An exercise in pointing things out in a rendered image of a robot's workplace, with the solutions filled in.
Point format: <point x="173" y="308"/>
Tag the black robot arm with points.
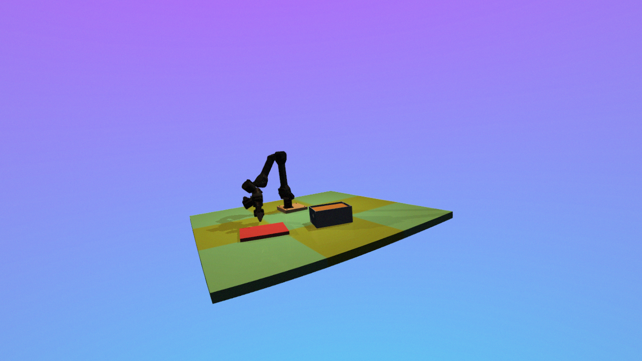
<point x="262" y="179"/>

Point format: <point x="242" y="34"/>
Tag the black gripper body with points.
<point x="255" y="196"/>

